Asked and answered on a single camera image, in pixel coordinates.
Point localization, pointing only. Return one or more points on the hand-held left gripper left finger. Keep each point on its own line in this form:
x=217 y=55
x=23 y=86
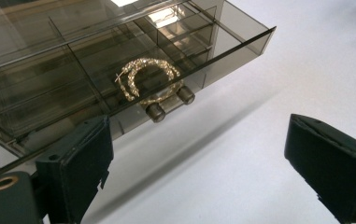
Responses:
x=82 y=161

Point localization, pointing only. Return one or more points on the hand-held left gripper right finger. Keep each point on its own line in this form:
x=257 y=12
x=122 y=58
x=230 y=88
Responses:
x=331 y=168

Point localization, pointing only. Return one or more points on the smoky transparent drawer box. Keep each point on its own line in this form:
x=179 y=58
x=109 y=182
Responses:
x=10 y=18

